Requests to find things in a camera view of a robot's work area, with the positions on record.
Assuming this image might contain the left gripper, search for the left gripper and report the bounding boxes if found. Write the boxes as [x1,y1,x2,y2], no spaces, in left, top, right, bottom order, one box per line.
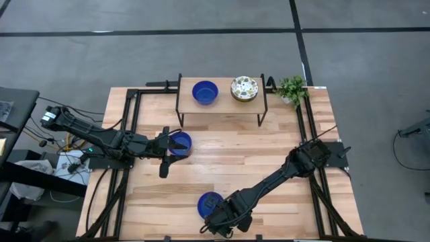
[144,125,189,159]

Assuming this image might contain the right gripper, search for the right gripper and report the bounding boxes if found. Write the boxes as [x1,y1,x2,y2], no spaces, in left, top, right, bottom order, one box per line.
[201,191,251,238]

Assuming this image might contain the blue plastic mini bowl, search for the blue plastic mini bowl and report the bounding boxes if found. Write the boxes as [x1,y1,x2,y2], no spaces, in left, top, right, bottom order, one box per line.
[197,191,225,220]
[191,80,220,106]
[167,131,193,157]

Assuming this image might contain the wooden shelf with black legs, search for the wooden shelf with black legs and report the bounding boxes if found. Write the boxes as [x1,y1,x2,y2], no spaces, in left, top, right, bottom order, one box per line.
[175,73,269,128]

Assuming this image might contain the white power strip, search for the white power strip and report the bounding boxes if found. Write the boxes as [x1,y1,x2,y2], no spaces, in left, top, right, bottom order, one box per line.
[54,149,91,186]

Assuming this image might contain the small green potted plant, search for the small green potted plant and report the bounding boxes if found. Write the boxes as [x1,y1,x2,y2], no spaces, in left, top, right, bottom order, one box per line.
[273,74,310,110]

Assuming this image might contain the black metal floor beam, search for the black metal floor beam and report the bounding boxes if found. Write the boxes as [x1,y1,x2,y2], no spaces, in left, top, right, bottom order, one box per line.
[0,161,88,198]

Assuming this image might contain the white plastic bag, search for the white plastic bag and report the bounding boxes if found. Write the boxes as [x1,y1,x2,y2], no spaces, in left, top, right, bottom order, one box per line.
[9,160,54,202]

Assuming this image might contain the black side desk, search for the black side desk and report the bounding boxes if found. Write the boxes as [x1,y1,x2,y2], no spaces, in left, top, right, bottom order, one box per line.
[0,86,40,169]

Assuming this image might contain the grey printed paper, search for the grey printed paper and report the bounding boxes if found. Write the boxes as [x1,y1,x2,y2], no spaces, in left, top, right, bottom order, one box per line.
[0,101,14,122]

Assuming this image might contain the black stand base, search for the black stand base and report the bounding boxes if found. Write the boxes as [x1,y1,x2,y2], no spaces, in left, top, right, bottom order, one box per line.
[398,109,430,144]

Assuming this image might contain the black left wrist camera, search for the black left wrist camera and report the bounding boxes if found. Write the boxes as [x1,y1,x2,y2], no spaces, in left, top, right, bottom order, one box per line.
[159,153,176,179]

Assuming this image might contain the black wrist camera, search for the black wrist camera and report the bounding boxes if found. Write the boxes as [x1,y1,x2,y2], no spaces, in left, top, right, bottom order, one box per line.
[159,153,176,179]
[236,214,253,233]

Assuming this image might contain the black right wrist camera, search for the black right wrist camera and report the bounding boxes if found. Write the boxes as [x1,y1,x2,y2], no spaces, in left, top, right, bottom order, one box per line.
[236,214,253,233]

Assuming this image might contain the black aluminium rig frame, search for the black aluminium rig frame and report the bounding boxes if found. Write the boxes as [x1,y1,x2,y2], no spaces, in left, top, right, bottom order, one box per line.
[79,79,363,241]

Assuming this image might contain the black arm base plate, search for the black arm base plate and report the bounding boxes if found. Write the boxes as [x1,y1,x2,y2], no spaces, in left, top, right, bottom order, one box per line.
[300,140,352,169]
[89,144,137,170]

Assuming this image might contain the yellow cable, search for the yellow cable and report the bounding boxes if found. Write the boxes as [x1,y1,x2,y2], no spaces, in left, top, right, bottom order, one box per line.
[65,132,85,152]

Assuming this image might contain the white cable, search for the white cable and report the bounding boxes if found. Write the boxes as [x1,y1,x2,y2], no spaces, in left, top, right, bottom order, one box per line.
[49,190,82,204]

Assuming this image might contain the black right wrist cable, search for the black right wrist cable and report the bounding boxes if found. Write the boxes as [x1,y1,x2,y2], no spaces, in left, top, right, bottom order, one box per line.
[312,124,339,144]

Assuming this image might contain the thin black floor cable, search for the thin black floor cable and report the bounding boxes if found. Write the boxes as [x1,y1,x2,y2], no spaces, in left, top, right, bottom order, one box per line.
[392,130,430,171]

